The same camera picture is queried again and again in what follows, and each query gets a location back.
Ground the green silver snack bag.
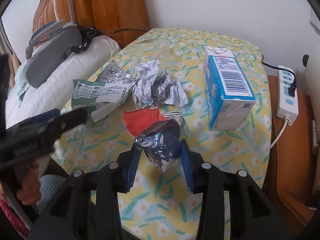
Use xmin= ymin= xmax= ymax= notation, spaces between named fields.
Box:
xmin=71 ymin=61 xmax=139 ymax=122

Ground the red foil packet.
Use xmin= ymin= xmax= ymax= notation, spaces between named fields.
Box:
xmin=123 ymin=107 xmax=166 ymax=137

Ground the black power cable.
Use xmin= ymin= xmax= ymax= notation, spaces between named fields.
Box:
xmin=261 ymin=53 xmax=298 ymax=97

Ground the grey breathing machine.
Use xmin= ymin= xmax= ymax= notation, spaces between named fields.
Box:
xmin=23 ymin=20 xmax=82 ymax=88

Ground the person's left hand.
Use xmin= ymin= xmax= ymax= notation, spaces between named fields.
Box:
xmin=0 ymin=160 xmax=42 ymax=206

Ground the wooden headboard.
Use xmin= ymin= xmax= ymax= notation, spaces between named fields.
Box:
xmin=33 ymin=0 xmax=150 ymax=48

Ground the silver foil wrapper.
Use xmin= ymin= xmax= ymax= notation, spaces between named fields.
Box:
xmin=132 ymin=60 xmax=188 ymax=108

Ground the white pillow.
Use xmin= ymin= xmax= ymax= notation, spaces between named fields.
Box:
xmin=5 ymin=36 xmax=120 ymax=127

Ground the white blue wrapper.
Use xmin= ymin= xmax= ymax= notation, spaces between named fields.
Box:
xmin=135 ymin=111 xmax=185 ymax=172

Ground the grey corrugated hose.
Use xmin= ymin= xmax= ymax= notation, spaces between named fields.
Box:
xmin=24 ymin=19 xmax=67 ymax=59

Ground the white power strip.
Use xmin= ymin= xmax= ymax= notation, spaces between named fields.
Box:
xmin=276 ymin=65 xmax=299 ymax=126

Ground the yellow floral tablecloth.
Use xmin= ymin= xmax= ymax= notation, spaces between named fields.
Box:
xmin=52 ymin=29 xmax=272 ymax=239

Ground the blue white milk carton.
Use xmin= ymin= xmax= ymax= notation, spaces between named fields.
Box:
xmin=204 ymin=46 xmax=256 ymax=131

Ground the clear plastic cup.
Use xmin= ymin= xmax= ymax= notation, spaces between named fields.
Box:
xmin=134 ymin=39 xmax=170 ymax=69

